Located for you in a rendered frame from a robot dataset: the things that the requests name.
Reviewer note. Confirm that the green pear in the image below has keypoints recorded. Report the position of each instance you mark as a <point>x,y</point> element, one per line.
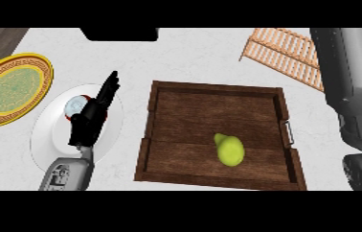
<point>231,151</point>

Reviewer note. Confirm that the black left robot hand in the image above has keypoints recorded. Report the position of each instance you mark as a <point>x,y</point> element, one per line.
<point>90,120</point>

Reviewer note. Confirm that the dark brown wooden tray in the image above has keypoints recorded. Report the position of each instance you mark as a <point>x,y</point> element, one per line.
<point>189,120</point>

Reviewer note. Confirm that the black rounded object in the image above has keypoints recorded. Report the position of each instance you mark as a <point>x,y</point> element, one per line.
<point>356,173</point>

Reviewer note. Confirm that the dark grey appliance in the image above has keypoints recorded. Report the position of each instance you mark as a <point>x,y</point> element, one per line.
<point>338,69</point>

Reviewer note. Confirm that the yellow green round plate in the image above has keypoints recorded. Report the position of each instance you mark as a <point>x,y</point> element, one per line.
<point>20,87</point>

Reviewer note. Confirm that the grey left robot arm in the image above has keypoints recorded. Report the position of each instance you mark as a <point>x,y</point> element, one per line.
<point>66,175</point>

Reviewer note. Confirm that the white round plate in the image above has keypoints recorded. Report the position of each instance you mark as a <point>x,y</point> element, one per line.
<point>50,136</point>

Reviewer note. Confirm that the black appliance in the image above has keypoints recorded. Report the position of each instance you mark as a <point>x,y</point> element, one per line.
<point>121,34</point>

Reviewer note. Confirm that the dark brown wooden panel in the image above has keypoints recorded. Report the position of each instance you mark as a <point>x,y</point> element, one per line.
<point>10,39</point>

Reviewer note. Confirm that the red-rimmed silver can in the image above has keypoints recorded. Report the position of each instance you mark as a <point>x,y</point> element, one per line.
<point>75,106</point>

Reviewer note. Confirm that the orange wooden slatted shelf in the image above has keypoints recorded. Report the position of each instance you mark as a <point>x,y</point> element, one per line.
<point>288,55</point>

